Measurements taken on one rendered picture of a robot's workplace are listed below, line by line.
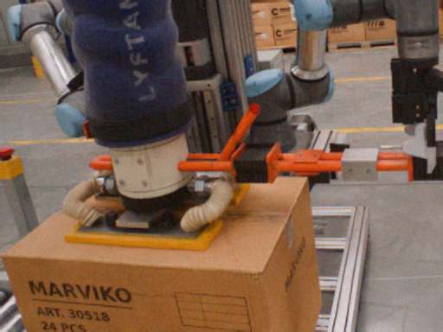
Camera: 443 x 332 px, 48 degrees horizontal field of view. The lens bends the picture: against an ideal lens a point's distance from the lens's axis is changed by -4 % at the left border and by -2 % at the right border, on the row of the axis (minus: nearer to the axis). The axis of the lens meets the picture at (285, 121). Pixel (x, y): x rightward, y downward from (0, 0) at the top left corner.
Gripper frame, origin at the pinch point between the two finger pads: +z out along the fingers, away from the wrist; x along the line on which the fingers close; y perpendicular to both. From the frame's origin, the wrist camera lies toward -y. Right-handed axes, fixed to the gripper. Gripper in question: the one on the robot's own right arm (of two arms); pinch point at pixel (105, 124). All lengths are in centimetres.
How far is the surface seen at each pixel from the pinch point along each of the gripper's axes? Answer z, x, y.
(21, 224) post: 47, 20, -67
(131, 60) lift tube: -24, -34, 36
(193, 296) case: 20, -46, 45
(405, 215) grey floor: 121, 159, 74
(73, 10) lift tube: -35, -35, 25
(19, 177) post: 28, 24, -64
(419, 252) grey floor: 121, 120, 83
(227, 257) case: 13, -42, 51
